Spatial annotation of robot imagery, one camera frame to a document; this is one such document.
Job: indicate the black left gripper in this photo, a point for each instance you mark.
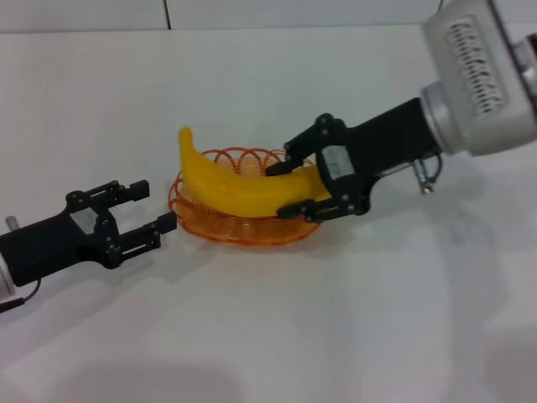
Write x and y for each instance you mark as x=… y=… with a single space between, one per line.
x=46 y=247

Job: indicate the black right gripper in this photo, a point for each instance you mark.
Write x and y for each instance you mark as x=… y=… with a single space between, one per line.
x=386 y=142

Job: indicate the yellow plastic banana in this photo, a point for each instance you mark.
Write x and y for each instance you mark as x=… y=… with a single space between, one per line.
x=235 y=189

